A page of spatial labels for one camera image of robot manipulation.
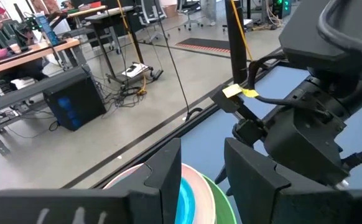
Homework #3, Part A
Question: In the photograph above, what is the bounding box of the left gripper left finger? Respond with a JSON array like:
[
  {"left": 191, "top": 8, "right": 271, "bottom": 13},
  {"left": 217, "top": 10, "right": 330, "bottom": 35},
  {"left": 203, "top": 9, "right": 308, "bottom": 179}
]
[{"left": 0, "top": 138, "right": 182, "bottom": 224}]

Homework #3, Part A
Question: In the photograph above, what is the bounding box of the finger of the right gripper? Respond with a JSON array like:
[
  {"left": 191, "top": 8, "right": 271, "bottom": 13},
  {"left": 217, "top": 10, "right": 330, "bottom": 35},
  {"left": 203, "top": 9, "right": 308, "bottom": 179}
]
[
  {"left": 210, "top": 83, "right": 263, "bottom": 126},
  {"left": 215, "top": 118, "right": 266, "bottom": 197}
]

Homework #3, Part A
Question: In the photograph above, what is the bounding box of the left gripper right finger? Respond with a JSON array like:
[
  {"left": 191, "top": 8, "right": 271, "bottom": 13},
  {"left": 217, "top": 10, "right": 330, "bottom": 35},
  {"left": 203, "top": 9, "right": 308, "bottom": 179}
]
[{"left": 224, "top": 137, "right": 362, "bottom": 224}]

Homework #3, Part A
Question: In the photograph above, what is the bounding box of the large light green plate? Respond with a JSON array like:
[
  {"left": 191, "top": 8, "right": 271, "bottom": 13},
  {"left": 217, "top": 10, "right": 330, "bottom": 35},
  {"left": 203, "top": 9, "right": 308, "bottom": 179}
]
[{"left": 201, "top": 174, "right": 238, "bottom": 224}]

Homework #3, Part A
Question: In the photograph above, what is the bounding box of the small cyan translucent plate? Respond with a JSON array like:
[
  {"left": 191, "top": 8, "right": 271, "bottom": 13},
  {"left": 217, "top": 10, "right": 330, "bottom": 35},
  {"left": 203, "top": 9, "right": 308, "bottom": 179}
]
[{"left": 174, "top": 177, "right": 198, "bottom": 224}]

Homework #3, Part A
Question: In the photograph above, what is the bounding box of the pale pink plastic plate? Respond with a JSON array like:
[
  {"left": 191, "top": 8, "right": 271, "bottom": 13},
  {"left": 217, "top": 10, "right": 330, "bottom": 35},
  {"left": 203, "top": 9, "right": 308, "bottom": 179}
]
[{"left": 102, "top": 162, "right": 216, "bottom": 224}]

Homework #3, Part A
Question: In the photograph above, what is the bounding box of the thick black pole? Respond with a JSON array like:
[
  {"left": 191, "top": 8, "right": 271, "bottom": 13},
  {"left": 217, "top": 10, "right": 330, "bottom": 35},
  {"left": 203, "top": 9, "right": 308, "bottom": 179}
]
[{"left": 224, "top": 0, "right": 249, "bottom": 85}]

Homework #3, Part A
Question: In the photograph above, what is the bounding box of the black hazard-striped floor mat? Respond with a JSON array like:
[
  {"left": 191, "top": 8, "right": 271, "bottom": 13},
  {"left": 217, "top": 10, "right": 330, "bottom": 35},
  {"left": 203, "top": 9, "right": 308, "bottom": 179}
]
[{"left": 176, "top": 37, "right": 231, "bottom": 54}]

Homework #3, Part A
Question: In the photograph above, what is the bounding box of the person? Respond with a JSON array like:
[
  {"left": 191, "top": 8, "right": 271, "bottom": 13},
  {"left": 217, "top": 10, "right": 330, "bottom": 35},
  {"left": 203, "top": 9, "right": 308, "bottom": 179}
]
[
  {"left": 200, "top": 0, "right": 218, "bottom": 26},
  {"left": 0, "top": 2, "right": 49, "bottom": 94}
]

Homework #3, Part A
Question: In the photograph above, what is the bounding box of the office chair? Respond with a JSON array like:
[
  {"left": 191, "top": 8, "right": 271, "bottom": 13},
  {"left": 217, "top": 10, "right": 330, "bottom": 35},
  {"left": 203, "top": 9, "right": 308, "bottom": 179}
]
[
  {"left": 137, "top": 0, "right": 170, "bottom": 42},
  {"left": 177, "top": 0, "right": 205, "bottom": 32}
]

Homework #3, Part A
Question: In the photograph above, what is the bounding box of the computer with green lights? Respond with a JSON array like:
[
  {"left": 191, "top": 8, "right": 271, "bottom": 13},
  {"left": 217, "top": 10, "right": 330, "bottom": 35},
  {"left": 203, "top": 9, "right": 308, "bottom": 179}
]
[{"left": 272, "top": 0, "right": 293, "bottom": 20}]

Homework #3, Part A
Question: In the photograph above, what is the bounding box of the black computer tower blue light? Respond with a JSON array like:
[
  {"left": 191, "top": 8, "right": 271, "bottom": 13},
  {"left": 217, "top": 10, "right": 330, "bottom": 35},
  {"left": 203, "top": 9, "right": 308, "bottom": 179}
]
[{"left": 42, "top": 67, "right": 108, "bottom": 132}]

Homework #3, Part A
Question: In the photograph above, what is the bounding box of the black wheeled table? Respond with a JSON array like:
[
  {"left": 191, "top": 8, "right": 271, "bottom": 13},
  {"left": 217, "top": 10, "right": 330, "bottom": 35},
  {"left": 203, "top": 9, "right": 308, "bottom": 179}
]
[{"left": 84, "top": 5, "right": 165, "bottom": 85}]

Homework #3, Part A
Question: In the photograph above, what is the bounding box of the wooden desk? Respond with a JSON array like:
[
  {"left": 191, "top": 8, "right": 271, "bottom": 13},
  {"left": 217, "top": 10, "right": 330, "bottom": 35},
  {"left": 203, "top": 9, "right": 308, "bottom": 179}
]
[{"left": 0, "top": 37, "right": 82, "bottom": 78}]

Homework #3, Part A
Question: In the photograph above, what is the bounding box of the blue carton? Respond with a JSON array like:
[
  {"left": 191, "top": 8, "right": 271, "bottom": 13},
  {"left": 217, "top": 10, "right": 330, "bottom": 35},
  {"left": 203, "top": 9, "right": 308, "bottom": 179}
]
[{"left": 34, "top": 12, "right": 60, "bottom": 47}]

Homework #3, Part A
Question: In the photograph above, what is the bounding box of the thin black hanging cable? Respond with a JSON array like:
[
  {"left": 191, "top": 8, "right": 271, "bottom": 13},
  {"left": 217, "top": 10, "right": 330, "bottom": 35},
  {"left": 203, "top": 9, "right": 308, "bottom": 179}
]
[{"left": 154, "top": 0, "right": 205, "bottom": 123}]

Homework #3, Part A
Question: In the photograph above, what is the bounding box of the black aluminium table frame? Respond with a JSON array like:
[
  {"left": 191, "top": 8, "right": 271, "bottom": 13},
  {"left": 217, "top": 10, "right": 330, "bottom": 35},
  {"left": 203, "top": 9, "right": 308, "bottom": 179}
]
[{"left": 61, "top": 46, "right": 294, "bottom": 190}]

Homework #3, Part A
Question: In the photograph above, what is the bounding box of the yellow hanging cable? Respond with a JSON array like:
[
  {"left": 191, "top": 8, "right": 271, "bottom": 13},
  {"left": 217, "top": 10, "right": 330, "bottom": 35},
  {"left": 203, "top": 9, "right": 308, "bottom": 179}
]
[
  {"left": 116, "top": 0, "right": 148, "bottom": 96},
  {"left": 230, "top": 0, "right": 253, "bottom": 62}
]

